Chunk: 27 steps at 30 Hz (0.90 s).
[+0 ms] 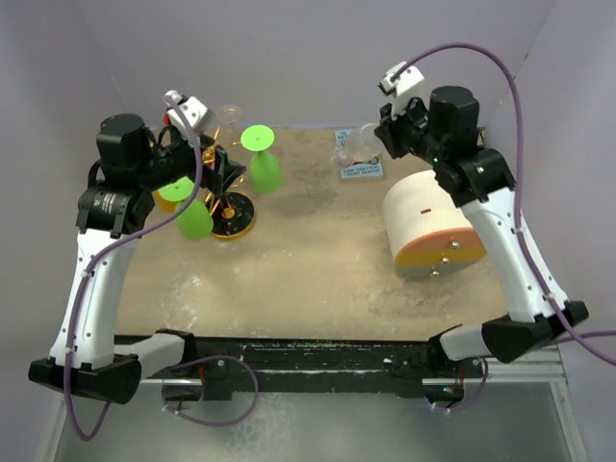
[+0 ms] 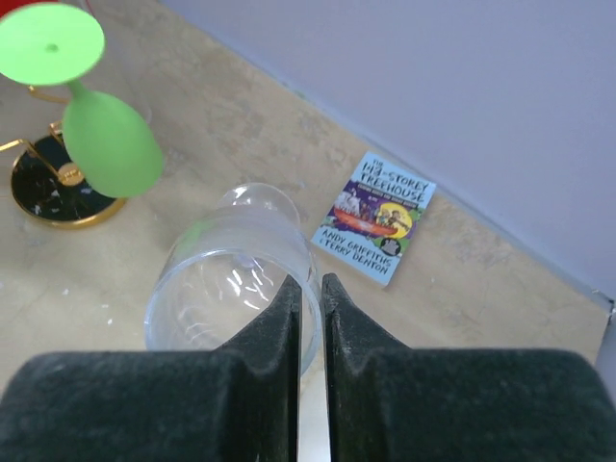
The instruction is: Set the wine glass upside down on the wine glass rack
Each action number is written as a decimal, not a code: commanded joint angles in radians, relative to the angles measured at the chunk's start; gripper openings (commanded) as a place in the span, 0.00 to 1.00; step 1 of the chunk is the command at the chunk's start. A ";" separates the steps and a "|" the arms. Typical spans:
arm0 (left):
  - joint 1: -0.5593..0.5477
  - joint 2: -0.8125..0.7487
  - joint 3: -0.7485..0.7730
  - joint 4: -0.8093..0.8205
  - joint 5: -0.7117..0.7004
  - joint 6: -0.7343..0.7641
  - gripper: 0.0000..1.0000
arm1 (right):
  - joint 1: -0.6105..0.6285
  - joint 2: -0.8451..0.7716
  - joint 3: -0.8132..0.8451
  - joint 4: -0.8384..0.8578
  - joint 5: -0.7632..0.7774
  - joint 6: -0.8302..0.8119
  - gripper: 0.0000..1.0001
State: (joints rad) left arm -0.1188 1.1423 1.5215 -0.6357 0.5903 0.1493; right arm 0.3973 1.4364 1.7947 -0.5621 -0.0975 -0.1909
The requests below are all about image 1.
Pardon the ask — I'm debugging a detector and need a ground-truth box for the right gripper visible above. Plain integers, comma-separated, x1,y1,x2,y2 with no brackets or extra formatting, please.
376,92,448,166

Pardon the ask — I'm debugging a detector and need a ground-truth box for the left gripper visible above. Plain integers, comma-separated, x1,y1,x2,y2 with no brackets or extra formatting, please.
137,129,244,194

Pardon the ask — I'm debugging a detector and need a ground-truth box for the green wine glass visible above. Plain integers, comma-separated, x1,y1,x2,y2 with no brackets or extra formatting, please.
158,176,214,241
241,124,283,193

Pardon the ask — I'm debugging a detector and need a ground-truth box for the gold wine glass rack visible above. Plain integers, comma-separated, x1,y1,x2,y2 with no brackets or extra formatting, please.
202,127,255,240

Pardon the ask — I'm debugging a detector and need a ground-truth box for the clear wine glass back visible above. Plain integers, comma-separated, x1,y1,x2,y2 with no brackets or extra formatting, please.
332,123,385,169

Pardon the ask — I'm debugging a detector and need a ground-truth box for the clear wine glass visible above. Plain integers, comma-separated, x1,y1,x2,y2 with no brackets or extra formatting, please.
216,104,242,146
332,123,385,169

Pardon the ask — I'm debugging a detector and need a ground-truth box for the clear wine glass front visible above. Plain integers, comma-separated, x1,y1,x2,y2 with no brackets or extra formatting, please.
216,104,242,146

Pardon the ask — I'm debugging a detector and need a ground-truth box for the orange wine glass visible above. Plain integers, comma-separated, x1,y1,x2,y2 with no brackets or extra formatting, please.
152,191,178,215

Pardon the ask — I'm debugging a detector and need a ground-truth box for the white round drawer box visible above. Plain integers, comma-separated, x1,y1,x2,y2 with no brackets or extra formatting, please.
382,170,486,278

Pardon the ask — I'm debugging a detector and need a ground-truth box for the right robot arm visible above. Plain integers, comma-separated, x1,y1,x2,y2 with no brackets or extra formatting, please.
374,86,589,376

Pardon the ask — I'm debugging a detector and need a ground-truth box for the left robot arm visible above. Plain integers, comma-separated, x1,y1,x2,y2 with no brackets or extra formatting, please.
28,104,244,404

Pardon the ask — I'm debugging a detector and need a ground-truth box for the blue treehouse book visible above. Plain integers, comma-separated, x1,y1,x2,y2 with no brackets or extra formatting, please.
332,129,384,180

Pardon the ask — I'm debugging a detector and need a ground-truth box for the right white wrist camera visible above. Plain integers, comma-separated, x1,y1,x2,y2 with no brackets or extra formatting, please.
378,62,424,120

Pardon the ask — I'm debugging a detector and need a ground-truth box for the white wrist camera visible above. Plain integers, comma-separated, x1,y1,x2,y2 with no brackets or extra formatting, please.
164,90,215,139
378,62,424,120

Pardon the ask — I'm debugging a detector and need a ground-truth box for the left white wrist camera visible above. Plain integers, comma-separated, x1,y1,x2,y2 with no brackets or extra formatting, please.
164,90,215,139

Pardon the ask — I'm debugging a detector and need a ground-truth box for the black base frame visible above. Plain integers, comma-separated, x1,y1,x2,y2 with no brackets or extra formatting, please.
152,337,482,401

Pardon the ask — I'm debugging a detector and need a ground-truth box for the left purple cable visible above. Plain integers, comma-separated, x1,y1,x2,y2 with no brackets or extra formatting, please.
63,93,261,442

